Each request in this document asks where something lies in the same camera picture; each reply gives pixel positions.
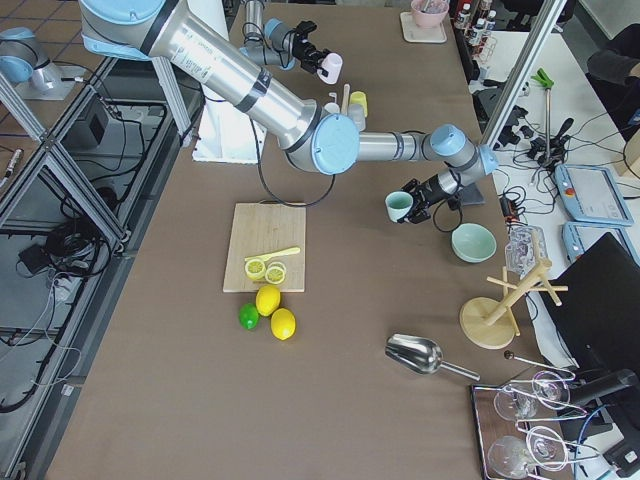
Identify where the wooden cup tree stand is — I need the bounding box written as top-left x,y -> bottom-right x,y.
459,230 -> 569,349

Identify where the yellow plastic cup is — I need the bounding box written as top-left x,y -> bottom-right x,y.
349,90 -> 368,117

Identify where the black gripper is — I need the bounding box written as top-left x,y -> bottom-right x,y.
398,177 -> 445,224
292,30 -> 331,79

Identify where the long reacher grabber tool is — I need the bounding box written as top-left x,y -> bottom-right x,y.
531,68 -> 554,167

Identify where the grey plastic cup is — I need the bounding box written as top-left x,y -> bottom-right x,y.
347,103 -> 366,131

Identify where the wooden cutting board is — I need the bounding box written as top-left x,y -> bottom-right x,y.
223,203 -> 306,293

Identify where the aluminium frame post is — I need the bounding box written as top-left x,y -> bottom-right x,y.
481,0 -> 566,149

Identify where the steel ice scoop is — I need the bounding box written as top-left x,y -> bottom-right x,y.
385,333 -> 480,382

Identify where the green ceramic bowl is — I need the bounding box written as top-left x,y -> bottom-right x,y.
451,223 -> 497,263

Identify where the blue teach pendant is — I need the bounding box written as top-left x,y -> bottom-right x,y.
554,164 -> 634,226
561,221 -> 639,263

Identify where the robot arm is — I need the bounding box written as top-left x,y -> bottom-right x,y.
80,1 -> 498,224
240,1 -> 343,85

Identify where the lemon slice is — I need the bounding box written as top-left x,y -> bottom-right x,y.
264,261 -> 287,285
244,258 -> 266,281

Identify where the green lime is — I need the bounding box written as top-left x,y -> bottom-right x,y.
238,303 -> 260,330

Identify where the green plastic cup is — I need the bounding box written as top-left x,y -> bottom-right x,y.
385,190 -> 413,223

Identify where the pink plastic cup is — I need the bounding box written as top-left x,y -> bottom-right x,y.
320,52 -> 343,85

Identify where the cream plastic tray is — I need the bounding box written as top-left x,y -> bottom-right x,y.
400,12 -> 447,44

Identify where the white plastic cup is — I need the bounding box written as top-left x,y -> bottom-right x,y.
324,102 -> 340,114

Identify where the whole yellow lemon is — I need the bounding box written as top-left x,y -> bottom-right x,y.
255,284 -> 281,317
270,308 -> 297,341

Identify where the pink bowl of ice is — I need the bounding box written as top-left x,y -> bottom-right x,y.
410,0 -> 449,28

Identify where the yellow plastic knife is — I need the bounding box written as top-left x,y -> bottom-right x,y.
244,246 -> 301,262

